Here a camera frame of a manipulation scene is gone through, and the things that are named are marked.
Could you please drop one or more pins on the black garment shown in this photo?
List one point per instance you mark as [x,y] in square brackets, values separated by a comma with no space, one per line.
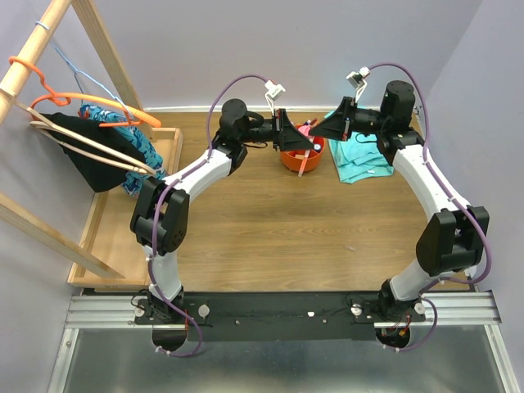
[99,177]

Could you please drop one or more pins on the orange pen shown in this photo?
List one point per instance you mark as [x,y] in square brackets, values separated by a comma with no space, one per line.
[303,163]

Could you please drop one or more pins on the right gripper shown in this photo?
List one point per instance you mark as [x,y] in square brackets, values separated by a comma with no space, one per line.
[336,126]

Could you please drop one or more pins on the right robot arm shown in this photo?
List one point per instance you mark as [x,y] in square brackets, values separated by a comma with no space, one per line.
[455,236]

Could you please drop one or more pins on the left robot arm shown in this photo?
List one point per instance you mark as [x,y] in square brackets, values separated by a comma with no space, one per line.
[160,217]

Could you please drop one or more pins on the blue patterned garment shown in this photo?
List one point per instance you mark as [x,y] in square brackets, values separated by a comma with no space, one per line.
[133,181]

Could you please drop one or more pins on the teal folded cloth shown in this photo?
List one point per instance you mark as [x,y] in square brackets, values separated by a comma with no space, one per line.
[358,159]

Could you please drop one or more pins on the wooden tray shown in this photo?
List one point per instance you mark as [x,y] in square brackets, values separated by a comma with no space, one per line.
[107,236]

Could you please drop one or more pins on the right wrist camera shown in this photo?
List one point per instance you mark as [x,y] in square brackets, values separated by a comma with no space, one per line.
[357,79]

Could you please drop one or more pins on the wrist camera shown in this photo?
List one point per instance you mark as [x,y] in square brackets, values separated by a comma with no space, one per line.
[357,79]
[273,93]

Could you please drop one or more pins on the pale pink plastic hanger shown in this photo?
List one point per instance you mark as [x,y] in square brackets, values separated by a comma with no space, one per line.
[118,160]

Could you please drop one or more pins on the orange divided round container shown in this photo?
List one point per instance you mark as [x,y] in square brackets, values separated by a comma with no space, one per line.
[290,162]

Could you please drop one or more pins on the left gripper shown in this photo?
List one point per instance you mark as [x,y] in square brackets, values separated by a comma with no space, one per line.
[286,137]

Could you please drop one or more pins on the aluminium rail frame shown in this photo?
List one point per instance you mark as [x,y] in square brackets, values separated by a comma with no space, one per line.
[458,348]

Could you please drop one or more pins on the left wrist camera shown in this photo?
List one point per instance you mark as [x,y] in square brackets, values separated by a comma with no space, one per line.
[273,93]

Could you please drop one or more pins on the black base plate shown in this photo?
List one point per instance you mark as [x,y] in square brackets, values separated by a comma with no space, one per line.
[205,317]

